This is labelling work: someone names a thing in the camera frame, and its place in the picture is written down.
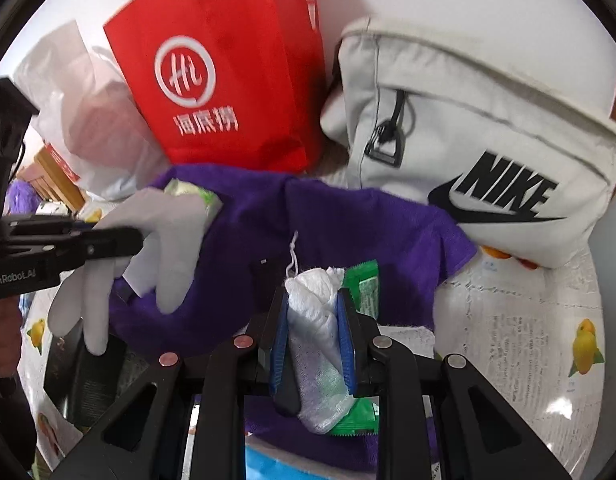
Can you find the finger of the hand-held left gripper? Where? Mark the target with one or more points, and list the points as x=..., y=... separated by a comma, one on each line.
x=107, y=244
x=47, y=222

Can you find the blue tissue pack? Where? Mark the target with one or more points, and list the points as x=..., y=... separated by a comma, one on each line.
x=288, y=465

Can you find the white plastic shopping bag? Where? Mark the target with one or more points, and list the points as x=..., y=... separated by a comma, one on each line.
x=87, y=125

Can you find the purple towel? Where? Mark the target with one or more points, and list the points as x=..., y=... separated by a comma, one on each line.
x=338, y=230

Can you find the black gold tin box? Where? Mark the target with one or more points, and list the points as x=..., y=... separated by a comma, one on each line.
x=82, y=375

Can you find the purple fluffy toy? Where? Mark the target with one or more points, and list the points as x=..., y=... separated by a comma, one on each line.
x=22, y=197

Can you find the white mesh pouch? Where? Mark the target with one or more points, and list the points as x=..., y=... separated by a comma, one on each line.
x=315, y=320

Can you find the grey fabric sling bag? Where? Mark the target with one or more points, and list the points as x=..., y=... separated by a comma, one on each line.
x=488, y=110

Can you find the white rubber glove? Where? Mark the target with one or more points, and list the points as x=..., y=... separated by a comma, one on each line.
x=177, y=240

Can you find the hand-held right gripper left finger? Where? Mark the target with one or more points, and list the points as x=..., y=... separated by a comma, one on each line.
x=280, y=340

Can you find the wooden headboard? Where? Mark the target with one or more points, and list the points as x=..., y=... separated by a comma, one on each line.
x=67, y=195

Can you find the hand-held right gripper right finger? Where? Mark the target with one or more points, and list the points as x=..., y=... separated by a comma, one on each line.
x=345, y=340

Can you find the small clear green box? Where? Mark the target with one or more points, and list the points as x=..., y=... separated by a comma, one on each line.
x=195, y=195

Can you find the green packet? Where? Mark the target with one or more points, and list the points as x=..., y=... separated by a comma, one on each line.
x=365, y=285

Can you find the red paper bag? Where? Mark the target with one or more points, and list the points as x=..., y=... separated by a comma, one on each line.
x=222, y=60

